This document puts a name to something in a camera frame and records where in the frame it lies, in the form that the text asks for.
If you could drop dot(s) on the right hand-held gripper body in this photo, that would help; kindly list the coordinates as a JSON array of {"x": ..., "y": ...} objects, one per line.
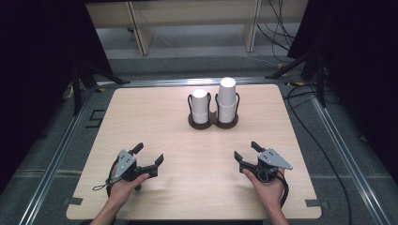
[{"x": 273, "y": 159}]

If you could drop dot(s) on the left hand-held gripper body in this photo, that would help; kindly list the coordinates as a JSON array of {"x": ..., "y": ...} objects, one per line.
[{"x": 126, "y": 162}]

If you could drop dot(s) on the dark brown double cup holder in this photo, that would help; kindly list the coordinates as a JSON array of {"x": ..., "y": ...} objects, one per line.
[{"x": 200, "y": 126}]

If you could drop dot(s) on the short stack of white cups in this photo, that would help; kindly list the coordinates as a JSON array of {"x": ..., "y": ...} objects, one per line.
[{"x": 200, "y": 106}]

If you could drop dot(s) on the person's left hand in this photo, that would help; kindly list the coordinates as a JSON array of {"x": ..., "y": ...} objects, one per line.
[{"x": 123, "y": 192}]

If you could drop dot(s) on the person's right hand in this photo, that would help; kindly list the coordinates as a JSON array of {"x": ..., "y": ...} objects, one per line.
[{"x": 270, "y": 193}]

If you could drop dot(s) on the black tape floor mark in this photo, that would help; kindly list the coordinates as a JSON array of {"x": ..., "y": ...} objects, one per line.
[{"x": 96, "y": 118}]

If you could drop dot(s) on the tall stack of white cups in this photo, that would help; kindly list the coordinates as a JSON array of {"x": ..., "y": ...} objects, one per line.
[{"x": 226, "y": 100}]

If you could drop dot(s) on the dark tape strip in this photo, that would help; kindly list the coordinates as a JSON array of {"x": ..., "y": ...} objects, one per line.
[
  {"x": 75, "y": 201},
  {"x": 314, "y": 203}
]

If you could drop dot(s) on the black metal stand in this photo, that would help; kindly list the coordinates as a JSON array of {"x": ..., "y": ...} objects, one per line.
[
  {"x": 76, "y": 90},
  {"x": 319, "y": 81}
]

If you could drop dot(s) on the beige wooden shelf unit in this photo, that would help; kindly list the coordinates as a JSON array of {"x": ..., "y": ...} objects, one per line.
[{"x": 144, "y": 34}]

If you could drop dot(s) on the black curtain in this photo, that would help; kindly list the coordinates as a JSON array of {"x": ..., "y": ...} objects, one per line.
[
  {"x": 366, "y": 78},
  {"x": 40, "y": 78}
]

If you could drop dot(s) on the metal floor rail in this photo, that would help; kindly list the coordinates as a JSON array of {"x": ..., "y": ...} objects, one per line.
[
  {"x": 355, "y": 168},
  {"x": 50, "y": 175}
]

